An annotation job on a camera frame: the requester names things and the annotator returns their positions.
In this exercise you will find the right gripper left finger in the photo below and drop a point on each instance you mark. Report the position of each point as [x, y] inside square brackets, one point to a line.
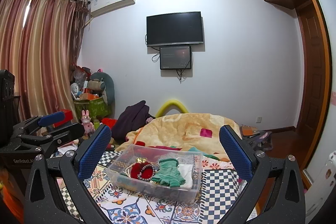
[90, 152]

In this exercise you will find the white air conditioner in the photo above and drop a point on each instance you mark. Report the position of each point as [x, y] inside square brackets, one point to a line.
[100, 7]

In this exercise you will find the green knitted glove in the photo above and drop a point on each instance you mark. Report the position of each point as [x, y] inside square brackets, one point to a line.
[168, 173]

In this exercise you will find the red box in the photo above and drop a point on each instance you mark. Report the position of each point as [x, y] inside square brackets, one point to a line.
[68, 116]

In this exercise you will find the large wall television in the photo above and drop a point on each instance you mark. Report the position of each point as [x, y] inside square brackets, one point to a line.
[174, 29]

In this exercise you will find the white drawstring pouch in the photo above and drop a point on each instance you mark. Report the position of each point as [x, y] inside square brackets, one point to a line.
[186, 171]

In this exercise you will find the green cardboard box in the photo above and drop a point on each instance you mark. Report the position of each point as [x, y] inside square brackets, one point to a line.
[97, 108]

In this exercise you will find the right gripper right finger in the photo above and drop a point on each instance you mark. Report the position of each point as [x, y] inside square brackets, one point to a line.
[239, 152]

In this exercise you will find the brown wooden door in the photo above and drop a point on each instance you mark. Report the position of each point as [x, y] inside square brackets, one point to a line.
[317, 75]

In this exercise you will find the red cushion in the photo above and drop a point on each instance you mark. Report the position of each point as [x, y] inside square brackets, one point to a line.
[109, 122]

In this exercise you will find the small wall monitor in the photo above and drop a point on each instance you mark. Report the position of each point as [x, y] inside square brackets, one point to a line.
[175, 58]

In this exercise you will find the grey plush toy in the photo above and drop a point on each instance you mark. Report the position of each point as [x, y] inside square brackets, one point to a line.
[103, 83]

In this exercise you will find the red velvet pouch gold ribbon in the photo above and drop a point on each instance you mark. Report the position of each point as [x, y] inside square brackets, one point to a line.
[141, 169]

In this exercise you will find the pink bunny toy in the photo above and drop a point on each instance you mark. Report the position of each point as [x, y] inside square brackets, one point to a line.
[89, 128]

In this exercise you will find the dark purple garment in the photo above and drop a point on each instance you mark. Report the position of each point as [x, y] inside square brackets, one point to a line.
[134, 117]

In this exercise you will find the clear plastic storage box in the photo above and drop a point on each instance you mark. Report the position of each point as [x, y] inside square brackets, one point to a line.
[117, 175]

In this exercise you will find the bag on floor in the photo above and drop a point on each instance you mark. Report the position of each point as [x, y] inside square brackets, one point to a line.
[257, 139]

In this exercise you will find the striped pink gold curtain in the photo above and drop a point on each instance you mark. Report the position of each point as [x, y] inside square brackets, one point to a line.
[40, 45]

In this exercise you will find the beige plush blanket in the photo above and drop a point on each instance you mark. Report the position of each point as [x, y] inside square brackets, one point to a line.
[184, 131]

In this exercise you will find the yellow plush arch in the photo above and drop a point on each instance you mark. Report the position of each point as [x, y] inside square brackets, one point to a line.
[171, 104]

